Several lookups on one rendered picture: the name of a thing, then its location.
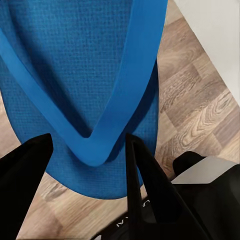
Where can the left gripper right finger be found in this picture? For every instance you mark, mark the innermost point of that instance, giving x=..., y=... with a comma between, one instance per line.
x=174, y=220

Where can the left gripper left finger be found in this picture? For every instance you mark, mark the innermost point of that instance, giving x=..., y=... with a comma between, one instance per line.
x=21, y=172

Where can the sandal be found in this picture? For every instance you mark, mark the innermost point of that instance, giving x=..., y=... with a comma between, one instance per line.
x=86, y=72

